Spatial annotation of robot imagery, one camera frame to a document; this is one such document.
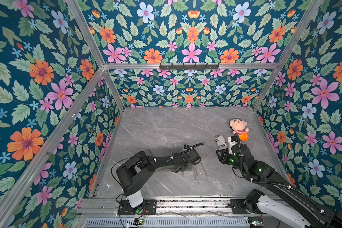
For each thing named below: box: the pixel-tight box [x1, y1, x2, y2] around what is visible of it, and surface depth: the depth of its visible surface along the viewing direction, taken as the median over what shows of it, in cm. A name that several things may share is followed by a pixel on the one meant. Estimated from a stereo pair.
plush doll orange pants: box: [229, 118, 250, 142], surface depth 101 cm
